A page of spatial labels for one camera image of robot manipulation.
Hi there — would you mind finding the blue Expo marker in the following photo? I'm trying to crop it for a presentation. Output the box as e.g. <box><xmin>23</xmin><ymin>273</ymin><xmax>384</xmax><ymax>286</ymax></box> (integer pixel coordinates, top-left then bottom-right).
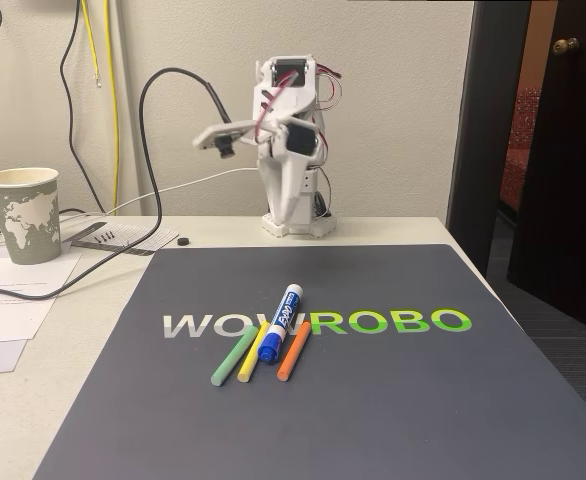
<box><xmin>256</xmin><ymin>283</ymin><xmax>305</xmax><ymax>366</ymax></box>

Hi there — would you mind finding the thick black camera cable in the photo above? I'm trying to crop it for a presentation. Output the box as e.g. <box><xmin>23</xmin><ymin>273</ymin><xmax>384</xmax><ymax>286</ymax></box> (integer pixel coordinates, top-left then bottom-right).
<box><xmin>0</xmin><ymin>68</ymin><xmax>235</xmax><ymax>301</ymax></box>

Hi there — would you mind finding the red sparkly furniture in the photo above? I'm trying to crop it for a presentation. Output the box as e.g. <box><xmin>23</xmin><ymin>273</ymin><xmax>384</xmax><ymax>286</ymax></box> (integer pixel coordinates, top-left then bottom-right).
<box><xmin>499</xmin><ymin>84</ymin><xmax>543</xmax><ymax>211</ymax></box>

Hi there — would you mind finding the green chalk stick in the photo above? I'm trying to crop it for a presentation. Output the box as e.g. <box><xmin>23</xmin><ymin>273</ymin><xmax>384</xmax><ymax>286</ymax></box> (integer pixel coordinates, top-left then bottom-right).
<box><xmin>210</xmin><ymin>327</ymin><xmax>258</xmax><ymax>387</ymax></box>

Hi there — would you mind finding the white cable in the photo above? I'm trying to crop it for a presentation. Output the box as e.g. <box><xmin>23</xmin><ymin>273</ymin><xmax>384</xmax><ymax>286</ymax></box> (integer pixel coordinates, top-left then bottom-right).
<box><xmin>105</xmin><ymin>166</ymin><xmax>262</xmax><ymax>217</ymax></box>

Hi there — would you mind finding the dark grey WOWROBO mat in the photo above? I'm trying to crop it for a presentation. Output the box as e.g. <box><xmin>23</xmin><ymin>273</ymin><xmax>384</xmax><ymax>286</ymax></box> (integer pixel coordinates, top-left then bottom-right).
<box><xmin>32</xmin><ymin>243</ymin><xmax>586</xmax><ymax>480</ymax></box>

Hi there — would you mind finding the yellow chalk stick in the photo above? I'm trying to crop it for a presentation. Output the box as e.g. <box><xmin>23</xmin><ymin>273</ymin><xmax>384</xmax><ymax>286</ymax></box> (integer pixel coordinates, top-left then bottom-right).
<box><xmin>236</xmin><ymin>321</ymin><xmax>273</xmax><ymax>384</ymax></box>

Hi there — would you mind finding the orange chalk stick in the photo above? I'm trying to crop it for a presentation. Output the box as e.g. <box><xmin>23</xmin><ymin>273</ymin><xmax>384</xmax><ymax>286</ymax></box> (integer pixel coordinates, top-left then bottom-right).
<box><xmin>275</xmin><ymin>320</ymin><xmax>313</xmax><ymax>382</ymax></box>

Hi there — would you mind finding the brass door knob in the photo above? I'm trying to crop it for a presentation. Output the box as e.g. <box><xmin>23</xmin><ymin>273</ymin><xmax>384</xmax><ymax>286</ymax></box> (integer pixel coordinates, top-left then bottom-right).
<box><xmin>551</xmin><ymin>37</ymin><xmax>581</xmax><ymax>56</ymax></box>

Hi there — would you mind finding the paper cup with world map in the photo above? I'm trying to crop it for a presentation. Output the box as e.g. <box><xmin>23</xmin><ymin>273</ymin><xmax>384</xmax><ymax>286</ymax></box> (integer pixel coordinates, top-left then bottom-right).
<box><xmin>0</xmin><ymin>167</ymin><xmax>63</xmax><ymax>266</ymax></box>

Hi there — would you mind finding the dark grey door frame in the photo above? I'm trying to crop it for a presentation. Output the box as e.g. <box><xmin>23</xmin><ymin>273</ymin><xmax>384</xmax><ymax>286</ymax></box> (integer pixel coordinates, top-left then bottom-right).
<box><xmin>445</xmin><ymin>0</ymin><xmax>535</xmax><ymax>281</ymax></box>

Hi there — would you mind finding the large white paper sheet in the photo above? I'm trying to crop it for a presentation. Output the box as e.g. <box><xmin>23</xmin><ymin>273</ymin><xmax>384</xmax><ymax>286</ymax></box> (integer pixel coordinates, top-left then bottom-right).
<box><xmin>0</xmin><ymin>243</ymin><xmax>85</xmax><ymax>346</ymax></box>

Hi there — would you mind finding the gripper-mounted camera board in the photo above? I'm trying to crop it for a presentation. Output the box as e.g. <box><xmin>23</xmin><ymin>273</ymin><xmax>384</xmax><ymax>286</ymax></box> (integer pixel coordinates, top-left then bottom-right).
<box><xmin>192</xmin><ymin>118</ymin><xmax>274</xmax><ymax>160</ymax></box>

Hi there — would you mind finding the short yellow wire bare end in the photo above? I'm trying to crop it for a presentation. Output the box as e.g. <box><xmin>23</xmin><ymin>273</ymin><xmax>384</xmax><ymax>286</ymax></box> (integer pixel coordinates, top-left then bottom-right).
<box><xmin>79</xmin><ymin>0</ymin><xmax>104</xmax><ymax>90</ymax></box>

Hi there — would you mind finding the dark wooden door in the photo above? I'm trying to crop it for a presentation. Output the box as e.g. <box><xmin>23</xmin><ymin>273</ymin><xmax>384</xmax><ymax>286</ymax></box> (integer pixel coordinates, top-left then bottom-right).
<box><xmin>506</xmin><ymin>0</ymin><xmax>586</xmax><ymax>321</ymax></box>

